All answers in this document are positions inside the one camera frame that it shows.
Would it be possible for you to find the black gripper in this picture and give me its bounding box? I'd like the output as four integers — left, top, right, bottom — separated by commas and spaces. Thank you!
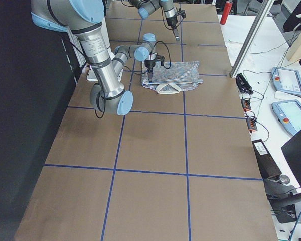
166, 16, 180, 42
144, 59, 156, 83

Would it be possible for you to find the striped polo shirt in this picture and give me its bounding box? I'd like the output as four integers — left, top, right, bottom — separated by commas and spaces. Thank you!
141, 61, 203, 94

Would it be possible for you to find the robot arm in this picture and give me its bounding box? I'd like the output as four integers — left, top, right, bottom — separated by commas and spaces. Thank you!
128, 0, 180, 42
31, 1, 156, 115

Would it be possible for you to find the red cylinder bottle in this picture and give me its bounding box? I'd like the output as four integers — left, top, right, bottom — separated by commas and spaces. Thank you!
220, 0, 233, 25

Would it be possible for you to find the orange terminal block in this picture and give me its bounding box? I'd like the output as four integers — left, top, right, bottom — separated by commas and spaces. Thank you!
240, 98, 257, 133

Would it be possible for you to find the upper teach pendant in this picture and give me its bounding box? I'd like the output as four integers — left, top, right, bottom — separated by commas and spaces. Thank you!
271, 67, 301, 96

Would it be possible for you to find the teach pendant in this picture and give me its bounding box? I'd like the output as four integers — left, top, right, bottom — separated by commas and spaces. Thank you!
271, 99, 301, 136
271, 67, 301, 96

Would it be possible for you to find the lower teach pendant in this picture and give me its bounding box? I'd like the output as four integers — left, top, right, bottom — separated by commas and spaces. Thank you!
271, 99, 301, 136

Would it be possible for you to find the black box with label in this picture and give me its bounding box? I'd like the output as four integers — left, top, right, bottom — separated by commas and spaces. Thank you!
252, 139, 282, 179

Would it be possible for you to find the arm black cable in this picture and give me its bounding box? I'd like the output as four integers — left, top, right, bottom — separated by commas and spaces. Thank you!
94, 41, 172, 119

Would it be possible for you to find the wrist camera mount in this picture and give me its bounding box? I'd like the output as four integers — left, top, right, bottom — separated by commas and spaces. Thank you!
156, 55, 165, 67
177, 8, 186, 19

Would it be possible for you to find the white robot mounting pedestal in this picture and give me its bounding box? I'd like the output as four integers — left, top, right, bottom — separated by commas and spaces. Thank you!
87, 17, 123, 82

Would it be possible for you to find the aluminium frame post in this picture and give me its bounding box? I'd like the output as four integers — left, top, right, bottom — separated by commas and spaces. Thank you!
230, 0, 274, 78

